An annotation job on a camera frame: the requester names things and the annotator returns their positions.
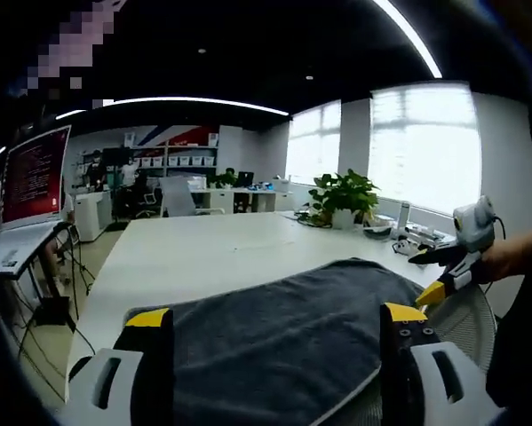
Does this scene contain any grey towel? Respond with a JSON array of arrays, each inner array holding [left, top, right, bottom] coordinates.
[[124, 257, 427, 426]]

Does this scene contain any person's right hand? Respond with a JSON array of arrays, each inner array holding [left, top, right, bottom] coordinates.
[[479, 232, 532, 284]]

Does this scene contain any grey mesh office chair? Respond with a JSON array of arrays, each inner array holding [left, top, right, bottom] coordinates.
[[348, 282, 498, 426]]

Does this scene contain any dark round pot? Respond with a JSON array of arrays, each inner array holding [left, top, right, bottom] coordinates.
[[361, 223, 394, 241]]

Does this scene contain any person's dark clothing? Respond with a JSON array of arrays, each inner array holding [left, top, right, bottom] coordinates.
[[486, 265, 532, 403]]

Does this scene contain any potted green plant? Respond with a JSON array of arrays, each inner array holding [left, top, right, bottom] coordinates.
[[306, 168, 381, 231]]

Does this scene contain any black tripod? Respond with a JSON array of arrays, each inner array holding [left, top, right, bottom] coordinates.
[[51, 220, 95, 321]]

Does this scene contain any white cabinet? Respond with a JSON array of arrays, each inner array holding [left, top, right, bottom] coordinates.
[[73, 191, 115, 244]]

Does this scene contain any white office chair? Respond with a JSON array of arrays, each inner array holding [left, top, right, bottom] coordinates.
[[157, 175, 226, 218]]

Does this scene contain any white standing desk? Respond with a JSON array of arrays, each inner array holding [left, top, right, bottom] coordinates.
[[0, 218, 72, 286]]

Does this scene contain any long white desk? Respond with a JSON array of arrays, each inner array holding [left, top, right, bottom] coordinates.
[[188, 185, 294, 215]]

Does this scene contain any curved ceiling light strip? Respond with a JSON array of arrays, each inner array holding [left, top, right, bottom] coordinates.
[[370, 0, 445, 80], [53, 95, 292, 122]]

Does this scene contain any small green plant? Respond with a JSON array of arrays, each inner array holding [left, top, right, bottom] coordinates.
[[204, 170, 239, 191]]

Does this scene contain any shelf of white bins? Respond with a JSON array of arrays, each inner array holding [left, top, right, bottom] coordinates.
[[80, 130, 221, 184]]

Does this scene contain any red screen monitor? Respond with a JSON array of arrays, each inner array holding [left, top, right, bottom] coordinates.
[[0, 124, 73, 231]]

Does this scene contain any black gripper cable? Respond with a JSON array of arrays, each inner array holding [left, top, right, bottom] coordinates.
[[490, 214, 510, 244]]

